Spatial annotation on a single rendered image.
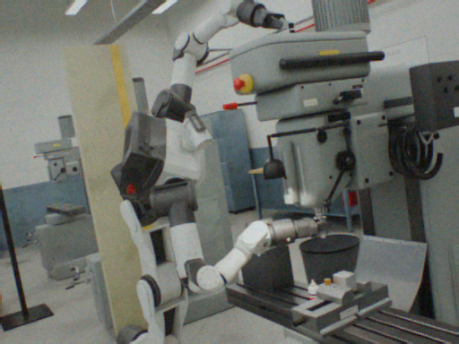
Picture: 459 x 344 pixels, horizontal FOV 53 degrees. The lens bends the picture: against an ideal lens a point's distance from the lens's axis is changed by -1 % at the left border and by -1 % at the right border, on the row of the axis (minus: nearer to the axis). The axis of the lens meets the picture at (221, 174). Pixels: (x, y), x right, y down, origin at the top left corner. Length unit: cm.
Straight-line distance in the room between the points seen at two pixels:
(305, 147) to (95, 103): 184
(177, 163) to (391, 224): 90
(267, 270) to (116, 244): 142
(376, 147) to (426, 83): 30
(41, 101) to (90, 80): 741
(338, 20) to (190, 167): 74
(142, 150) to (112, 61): 165
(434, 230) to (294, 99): 76
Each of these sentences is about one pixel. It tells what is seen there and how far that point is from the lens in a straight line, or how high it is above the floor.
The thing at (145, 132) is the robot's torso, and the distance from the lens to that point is 168.
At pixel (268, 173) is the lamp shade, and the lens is 148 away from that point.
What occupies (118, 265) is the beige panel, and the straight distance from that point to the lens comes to 319.
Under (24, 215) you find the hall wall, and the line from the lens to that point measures 1037.
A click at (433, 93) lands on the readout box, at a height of 163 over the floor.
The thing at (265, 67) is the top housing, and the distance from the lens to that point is 148.
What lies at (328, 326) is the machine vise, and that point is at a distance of 162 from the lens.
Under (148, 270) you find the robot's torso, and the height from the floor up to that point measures 110.
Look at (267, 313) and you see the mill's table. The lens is 196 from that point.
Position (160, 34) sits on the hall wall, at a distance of 1171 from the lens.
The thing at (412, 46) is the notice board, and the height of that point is 229.
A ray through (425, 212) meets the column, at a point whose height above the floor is 120.
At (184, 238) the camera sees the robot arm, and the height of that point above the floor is 130.
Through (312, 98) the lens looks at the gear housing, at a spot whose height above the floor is 168.
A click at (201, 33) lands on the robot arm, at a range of 194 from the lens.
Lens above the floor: 162
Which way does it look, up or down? 5 degrees down
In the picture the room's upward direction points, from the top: 9 degrees counter-clockwise
